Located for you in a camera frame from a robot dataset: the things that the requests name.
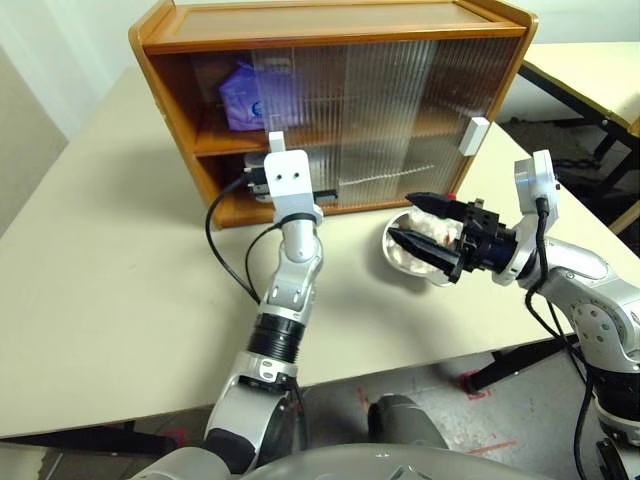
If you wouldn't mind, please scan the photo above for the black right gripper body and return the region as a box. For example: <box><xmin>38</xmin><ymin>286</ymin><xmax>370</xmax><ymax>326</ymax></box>
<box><xmin>455</xmin><ymin>198</ymin><xmax>502</xmax><ymax>275</ymax></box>

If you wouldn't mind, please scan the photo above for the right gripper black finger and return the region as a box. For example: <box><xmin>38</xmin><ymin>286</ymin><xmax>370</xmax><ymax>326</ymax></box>
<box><xmin>387</xmin><ymin>228</ymin><xmax>463</xmax><ymax>285</ymax></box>
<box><xmin>403</xmin><ymin>190</ymin><xmax>467</xmax><ymax>222</ymax></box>

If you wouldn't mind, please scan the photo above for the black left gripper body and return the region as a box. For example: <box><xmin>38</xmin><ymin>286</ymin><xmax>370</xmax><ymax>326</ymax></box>
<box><xmin>243</xmin><ymin>167</ymin><xmax>274</xmax><ymax>202</ymax></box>

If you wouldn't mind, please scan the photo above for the purple tissue pack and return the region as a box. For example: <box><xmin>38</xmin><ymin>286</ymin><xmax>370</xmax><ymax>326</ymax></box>
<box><xmin>218</xmin><ymin>62</ymin><xmax>301</xmax><ymax>132</ymax></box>

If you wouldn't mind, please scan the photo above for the translucent ribbed sliding door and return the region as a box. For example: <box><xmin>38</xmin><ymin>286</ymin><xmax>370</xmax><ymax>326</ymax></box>
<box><xmin>249</xmin><ymin>42</ymin><xmax>436</xmax><ymax>211</ymax></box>
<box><xmin>344</xmin><ymin>37</ymin><xmax>521</xmax><ymax>207</ymax></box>

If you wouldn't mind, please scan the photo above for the brown wooden cabinet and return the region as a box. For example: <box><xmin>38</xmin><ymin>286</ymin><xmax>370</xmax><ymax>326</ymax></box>
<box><xmin>128</xmin><ymin>0</ymin><xmax>540</xmax><ymax>230</ymax></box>

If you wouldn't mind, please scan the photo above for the black table leg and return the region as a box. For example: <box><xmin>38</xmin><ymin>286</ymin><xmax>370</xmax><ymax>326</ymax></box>
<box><xmin>460</xmin><ymin>339</ymin><xmax>576</xmax><ymax>395</ymax></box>

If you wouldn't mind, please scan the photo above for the grey rounded shape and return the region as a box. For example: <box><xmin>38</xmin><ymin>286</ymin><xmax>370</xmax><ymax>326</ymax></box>
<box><xmin>367</xmin><ymin>393</ymin><xmax>450</xmax><ymax>450</ymax></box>

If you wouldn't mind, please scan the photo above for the silver robot torso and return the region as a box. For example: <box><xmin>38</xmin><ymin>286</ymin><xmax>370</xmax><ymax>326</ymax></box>
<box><xmin>127</xmin><ymin>442</ymin><xmax>506</xmax><ymax>480</ymax></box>

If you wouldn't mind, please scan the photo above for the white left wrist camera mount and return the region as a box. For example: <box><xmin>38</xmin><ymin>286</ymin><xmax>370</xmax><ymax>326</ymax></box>
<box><xmin>263</xmin><ymin>149</ymin><xmax>325</xmax><ymax>225</ymax></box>

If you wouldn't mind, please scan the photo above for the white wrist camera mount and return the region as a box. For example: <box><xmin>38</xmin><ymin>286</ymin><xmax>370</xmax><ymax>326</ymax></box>
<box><xmin>263</xmin><ymin>149</ymin><xmax>325</xmax><ymax>225</ymax></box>
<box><xmin>492</xmin><ymin>149</ymin><xmax>560</xmax><ymax>287</ymax></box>

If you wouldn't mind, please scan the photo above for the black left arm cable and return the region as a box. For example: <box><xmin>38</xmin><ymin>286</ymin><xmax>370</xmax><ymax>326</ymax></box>
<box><xmin>205</xmin><ymin>172</ymin><xmax>284</xmax><ymax>305</ymax></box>

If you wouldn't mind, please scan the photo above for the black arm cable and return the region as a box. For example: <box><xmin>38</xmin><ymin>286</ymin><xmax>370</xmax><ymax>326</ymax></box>
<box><xmin>523</xmin><ymin>197</ymin><xmax>609</xmax><ymax>480</ymax></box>
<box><xmin>205</xmin><ymin>172</ymin><xmax>284</xmax><ymax>305</ymax></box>

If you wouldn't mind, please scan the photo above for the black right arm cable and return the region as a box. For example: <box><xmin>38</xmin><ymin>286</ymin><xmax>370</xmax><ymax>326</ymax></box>
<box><xmin>523</xmin><ymin>197</ymin><xmax>609</xmax><ymax>480</ymax></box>

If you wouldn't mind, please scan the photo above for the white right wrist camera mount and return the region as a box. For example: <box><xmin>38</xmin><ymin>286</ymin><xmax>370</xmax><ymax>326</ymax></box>
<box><xmin>492</xmin><ymin>149</ymin><xmax>560</xmax><ymax>287</ymax></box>

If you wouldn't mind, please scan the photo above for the beige table with black frame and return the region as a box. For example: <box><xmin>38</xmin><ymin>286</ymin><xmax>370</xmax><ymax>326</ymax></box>
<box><xmin>517</xmin><ymin>42</ymin><xmax>640</xmax><ymax>236</ymax></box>

